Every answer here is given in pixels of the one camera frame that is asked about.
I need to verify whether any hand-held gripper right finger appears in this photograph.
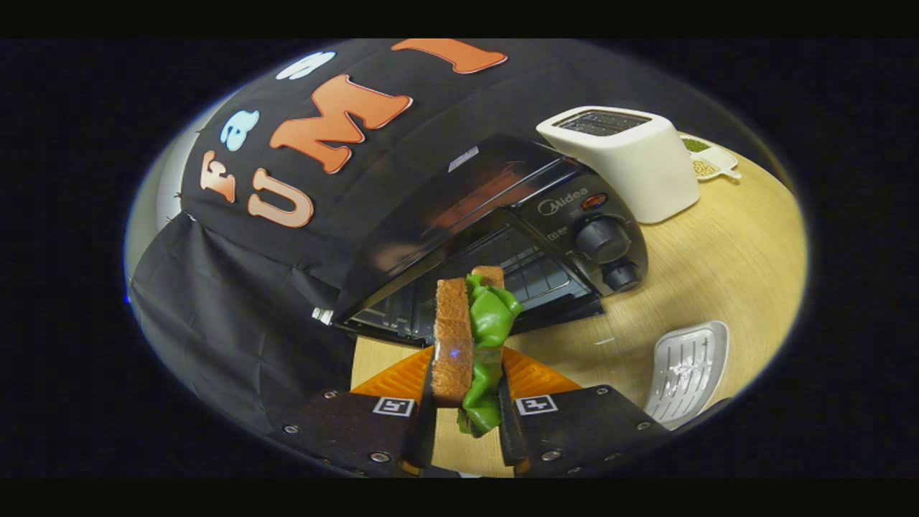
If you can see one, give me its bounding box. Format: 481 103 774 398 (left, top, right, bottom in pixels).
498 347 672 476

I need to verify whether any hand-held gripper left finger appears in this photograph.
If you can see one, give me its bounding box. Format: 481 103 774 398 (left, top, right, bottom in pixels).
269 345 439 476

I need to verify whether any toast and lettuce sandwich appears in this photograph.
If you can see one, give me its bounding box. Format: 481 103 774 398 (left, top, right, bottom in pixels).
431 266 525 439

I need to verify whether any black toaster oven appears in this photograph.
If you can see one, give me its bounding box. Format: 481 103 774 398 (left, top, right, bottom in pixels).
332 133 649 349

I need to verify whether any white pop-up toaster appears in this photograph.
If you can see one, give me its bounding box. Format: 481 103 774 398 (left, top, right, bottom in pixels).
535 106 701 225

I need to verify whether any white ribbed plate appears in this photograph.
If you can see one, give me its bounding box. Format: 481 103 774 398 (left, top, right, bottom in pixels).
643 321 730 430

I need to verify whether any dark grey side curtain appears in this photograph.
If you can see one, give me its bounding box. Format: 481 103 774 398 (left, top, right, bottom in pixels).
129 212 360 439

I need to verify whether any white divided dish with beans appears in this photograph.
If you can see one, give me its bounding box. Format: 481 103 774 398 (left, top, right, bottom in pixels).
678 133 742 182

